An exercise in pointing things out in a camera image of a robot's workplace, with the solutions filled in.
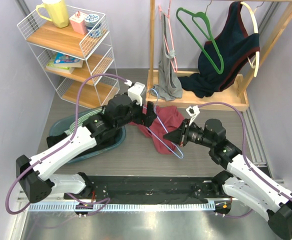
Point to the grey tank top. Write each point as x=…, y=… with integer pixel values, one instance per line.
x=169, y=86

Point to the yellow mug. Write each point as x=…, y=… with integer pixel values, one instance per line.
x=57, y=11

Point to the blue cover book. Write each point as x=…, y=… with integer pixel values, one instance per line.
x=63, y=60

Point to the wooden clothes rack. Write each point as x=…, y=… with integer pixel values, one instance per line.
x=236, y=95

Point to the navy tank top red trim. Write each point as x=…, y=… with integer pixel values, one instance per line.
x=236, y=47

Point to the green cover book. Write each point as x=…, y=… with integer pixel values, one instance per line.
x=60, y=69

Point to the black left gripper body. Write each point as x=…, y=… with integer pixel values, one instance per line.
x=135, y=115

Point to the green striped shirt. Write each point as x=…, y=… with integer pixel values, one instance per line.
x=83, y=118

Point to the white wire wooden shelf rack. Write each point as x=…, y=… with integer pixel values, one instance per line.
x=87, y=86

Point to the blue white patterned cup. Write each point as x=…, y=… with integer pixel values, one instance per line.
x=93, y=26

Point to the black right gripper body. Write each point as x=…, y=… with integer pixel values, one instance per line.
x=190, y=133

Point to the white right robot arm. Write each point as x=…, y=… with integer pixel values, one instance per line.
x=240, y=179

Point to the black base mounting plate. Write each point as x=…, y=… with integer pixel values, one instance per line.
x=153, y=190

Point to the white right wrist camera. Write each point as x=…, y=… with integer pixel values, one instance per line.
x=193, y=112

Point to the teal plastic laundry basin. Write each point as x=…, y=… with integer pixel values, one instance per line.
x=62, y=125

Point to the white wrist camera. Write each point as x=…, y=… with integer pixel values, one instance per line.
x=136, y=91
x=193, y=112

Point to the cream white hanger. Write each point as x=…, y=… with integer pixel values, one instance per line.
x=255, y=63

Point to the light blue hanger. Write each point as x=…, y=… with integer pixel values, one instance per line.
x=181, y=154

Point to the slotted aluminium cable rail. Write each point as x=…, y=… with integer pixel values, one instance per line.
x=68, y=206

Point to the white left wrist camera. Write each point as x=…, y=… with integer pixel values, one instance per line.
x=136, y=91

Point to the pink small box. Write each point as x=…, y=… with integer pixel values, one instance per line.
x=77, y=21

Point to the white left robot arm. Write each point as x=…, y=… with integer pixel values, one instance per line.
x=37, y=175

